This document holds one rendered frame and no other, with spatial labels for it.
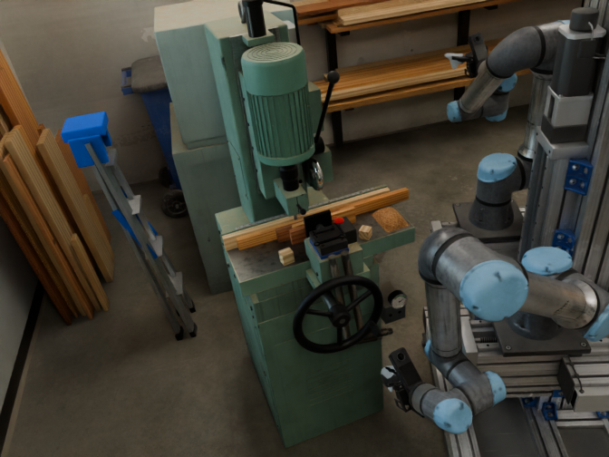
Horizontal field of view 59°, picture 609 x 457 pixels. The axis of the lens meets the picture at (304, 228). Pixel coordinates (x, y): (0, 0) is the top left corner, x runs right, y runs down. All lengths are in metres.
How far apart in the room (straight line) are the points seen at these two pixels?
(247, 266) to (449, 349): 0.67
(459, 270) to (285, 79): 0.71
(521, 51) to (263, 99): 0.74
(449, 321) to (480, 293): 0.28
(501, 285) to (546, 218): 0.63
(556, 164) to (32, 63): 3.27
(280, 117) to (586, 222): 0.87
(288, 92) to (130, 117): 2.64
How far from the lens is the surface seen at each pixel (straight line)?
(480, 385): 1.38
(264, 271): 1.66
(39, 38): 3.93
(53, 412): 2.80
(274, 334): 1.82
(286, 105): 1.50
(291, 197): 1.67
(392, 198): 1.89
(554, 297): 1.24
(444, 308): 1.27
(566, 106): 1.52
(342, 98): 3.62
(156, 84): 3.27
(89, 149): 2.25
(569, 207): 1.65
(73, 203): 3.06
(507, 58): 1.71
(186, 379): 2.64
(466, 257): 1.06
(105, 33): 3.86
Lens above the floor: 1.95
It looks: 36 degrees down
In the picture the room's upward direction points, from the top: 7 degrees counter-clockwise
